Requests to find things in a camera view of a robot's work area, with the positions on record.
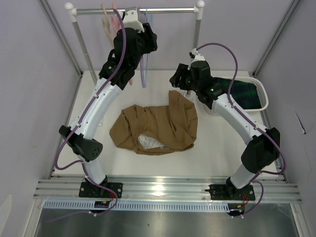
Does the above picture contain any light blue wire hanger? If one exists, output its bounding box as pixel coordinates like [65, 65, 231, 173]
[144, 11, 153, 83]

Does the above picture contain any tan skirt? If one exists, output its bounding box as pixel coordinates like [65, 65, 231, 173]
[109, 90, 198, 156]

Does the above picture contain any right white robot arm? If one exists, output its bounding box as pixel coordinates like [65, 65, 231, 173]
[169, 61, 280, 199]

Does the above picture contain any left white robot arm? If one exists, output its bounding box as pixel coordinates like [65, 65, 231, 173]
[59, 23, 158, 198]

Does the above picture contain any purple notched hanger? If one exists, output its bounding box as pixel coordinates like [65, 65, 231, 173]
[140, 11, 148, 88]

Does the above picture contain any pink velvet hanger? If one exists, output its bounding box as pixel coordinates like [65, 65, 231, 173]
[111, 14, 121, 34]

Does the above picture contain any tan velvet hanger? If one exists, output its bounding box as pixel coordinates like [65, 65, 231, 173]
[100, 3, 117, 48]

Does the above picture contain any dark green plaid garment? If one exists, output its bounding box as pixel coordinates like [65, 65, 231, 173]
[213, 77, 262, 110]

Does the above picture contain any white laundry basket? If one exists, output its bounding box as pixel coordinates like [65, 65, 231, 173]
[202, 76, 269, 117]

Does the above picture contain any metal clothes rack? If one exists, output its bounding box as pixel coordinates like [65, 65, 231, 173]
[65, 0, 205, 84]

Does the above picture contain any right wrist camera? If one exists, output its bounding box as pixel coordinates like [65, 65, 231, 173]
[189, 48, 205, 63]

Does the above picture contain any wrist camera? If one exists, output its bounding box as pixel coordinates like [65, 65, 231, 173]
[189, 48, 205, 63]
[118, 7, 145, 33]

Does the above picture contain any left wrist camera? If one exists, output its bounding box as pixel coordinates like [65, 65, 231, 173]
[118, 7, 145, 33]

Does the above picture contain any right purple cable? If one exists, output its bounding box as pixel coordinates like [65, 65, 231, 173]
[194, 43, 287, 176]

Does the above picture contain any purple cable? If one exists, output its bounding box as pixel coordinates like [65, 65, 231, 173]
[54, 8, 128, 191]
[194, 43, 287, 176]

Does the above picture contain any aluminium mounting rail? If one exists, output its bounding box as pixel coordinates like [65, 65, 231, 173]
[34, 175, 302, 204]

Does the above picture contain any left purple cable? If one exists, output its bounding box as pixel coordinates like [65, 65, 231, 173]
[54, 8, 128, 191]

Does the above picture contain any slotted cable duct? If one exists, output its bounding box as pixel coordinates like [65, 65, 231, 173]
[43, 199, 230, 213]

